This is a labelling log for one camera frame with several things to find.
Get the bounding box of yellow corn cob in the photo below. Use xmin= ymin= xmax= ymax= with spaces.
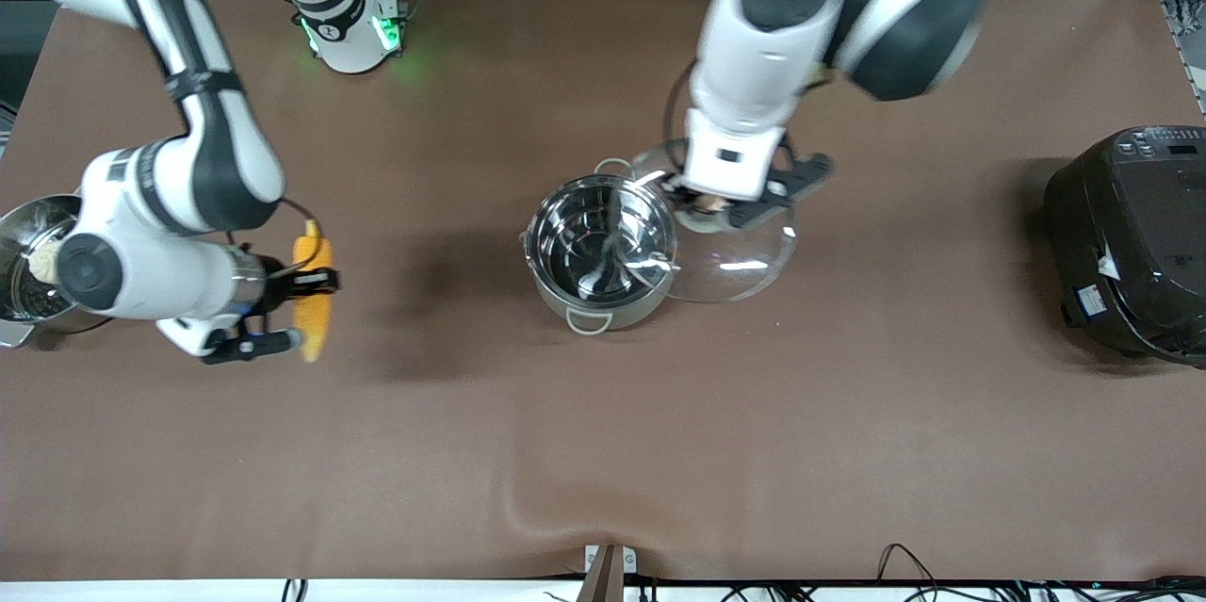
xmin=290 ymin=220 xmax=334 ymax=364

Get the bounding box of glass pot lid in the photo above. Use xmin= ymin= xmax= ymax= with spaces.
xmin=627 ymin=140 xmax=797 ymax=304

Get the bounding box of steel cooking pot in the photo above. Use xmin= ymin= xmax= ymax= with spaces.
xmin=518 ymin=157 xmax=679 ymax=335

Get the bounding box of steel steamer pot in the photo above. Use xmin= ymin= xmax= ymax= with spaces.
xmin=0 ymin=195 xmax=114 ymax=349

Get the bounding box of white steamed bun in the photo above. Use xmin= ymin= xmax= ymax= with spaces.
xmin=26 ymin=242 xmax=63 ymax=285

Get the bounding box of perforated steel steamer basket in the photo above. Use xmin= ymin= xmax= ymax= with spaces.
xmin=0 ymin=206 xmax=76 ymax=325

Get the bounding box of black rice cooker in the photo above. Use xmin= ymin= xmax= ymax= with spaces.
xmin=1043 ymin=124 xmax=1206 ymax=367

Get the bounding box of black looped cable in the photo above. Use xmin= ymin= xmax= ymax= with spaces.
xmin=874 ymin=543 xmax=945 ymax=602

